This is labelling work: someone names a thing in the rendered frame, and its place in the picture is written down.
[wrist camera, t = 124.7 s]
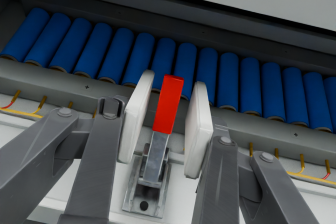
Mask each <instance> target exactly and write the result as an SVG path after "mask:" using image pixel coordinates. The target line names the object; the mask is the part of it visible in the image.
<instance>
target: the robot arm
mask: <svg viewBox="0 0 336 224"><path fill-rule="evenodd" d="M154 76H155V72H154V71H153V70H149V69H146V70H144V71H143V73H142V75H141V78H140V80H139V82H138V84H137V86H136V88H135V90H134V92H133V94H132V96H131V98H129V97H125V96H120V95H116V96H102V97H100V98H99V99H98V101H97V108H96V115H95V118H90V119H85V118H79V113H78V112H77V111H76V110H74V109H71V108H67V107H60V108H55V109H53V110H51V111H50V112H49V113H47V114H46V115H45V116H43V117H42V118H40V119H39V120H38V121H36V122H35V123H34V124H32V125H31V126H30V127H28V128H27V129H25V130H24V131H23V132H21V133H20V134H19V135H17V136H16V137H15V138H13V139H12V140H11V141H9V142H8V143H6V144H5V145H4V146H2V147H1V148H0V224H23V222H24V221H25V220H26V219H27V218H28V216H29V215H30V214H31V213H32V212H33V210H34V209H35V208H36V207H37V206H38V204H39V203H40V202H41V201H42V200H43V198H44V197H45V196H46V195H47V194H48V192H49V191H50V190H51V189H52V188H53V186H54V185H55V184H56V183H57V182H58V180H59V179H60V178H61V177H62V176H63V174H64V173H65V172H66V171H67V170H68V168H69V167H70V166H71V165H72V164H73V162H74V159H81V161H80V164H79V167H78V170H77V173H76V176H75V179H74V182H73V186H72V189H71V192H70V195H69V198H68V201H67V204H66V207H65V210H64V213H63V214H62V213H61V214H60V216H59V219H58V221H57V224H109V214H110V207H111V199H112V192H113V185H114V178H115V170H116V163H122V164H126V165H127V164H128V163H130V162H131V159H132V156H133V153H134V150H135V147H136V144H137V140H138V137H139V134H140V131H141V128H142V125H143V122H144V119H145V115H146V112H147V109H148V105H149V100H150V95H151V90H152V86H153V81H154ZM200 173H201V175H200ZM184 176H185V177H186V178H189V179H193V180H196V179H198V178H199V176H200V179H199V182H198V185H197V188H196V191H195V193H196V198H195V204H194V209H193V215H192V220H191V224H240V210H241V213H242V216H243V218H244V221H245V224H320V223H319V221H318V220H317V218H316V217H315V215H314V214H313V212H312V211H311V209H310V207H309V206H308V204H307V203H306V201H305V200H304V198H303V197H302V195H301V193H300V192H299V190H298V189H297V187H296V186H295V184H294V183H293V181H292V179H291V178H290V176H289V175H288V173H287V172H286V170H285V169H284V167H283V166H282V164H281V162H280V161H279V160H278V159H277V158H276V157H275V156H273V155H272V154H271V153H268V152H264V151H255V152H254V153H253V155H252V157H251V156H249V155H246V154H244V153H242V152H240V151H238V145H237V143H236V142H235V141H234V140H232V139H231V138H230V134H229V130H228V126H227V123H226V122H225V121H224V120H223V119H222V118H219V117H215V116H211V112H210V106H209V100H208V93H207V87H206V84H205V83H204V82H201V81H197V82H195V83H194V87H193V91H192V95H191V98H190V102H189V106H188V109H187V113H186V117H185V143H184Z"/></svg>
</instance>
